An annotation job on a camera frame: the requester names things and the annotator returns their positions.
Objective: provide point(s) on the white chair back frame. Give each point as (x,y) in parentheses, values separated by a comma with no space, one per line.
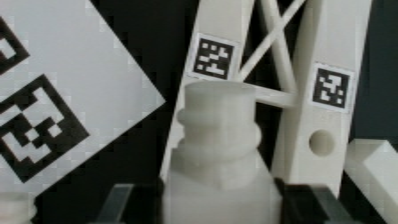
(286,51)

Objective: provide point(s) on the white marker sheet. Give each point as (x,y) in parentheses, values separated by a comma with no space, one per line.
(77,94)

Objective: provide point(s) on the white block chair part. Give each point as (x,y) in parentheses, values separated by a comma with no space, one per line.
(372,169)

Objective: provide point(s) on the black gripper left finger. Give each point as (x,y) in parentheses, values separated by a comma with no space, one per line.
(132,205)

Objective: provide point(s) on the white chair seat with pegs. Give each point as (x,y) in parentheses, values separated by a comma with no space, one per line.
(16,208)

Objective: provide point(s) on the white threaded chair leg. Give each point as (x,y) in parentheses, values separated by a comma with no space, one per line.
(219,188)

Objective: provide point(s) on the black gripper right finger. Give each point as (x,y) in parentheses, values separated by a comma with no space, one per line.
(311,206)

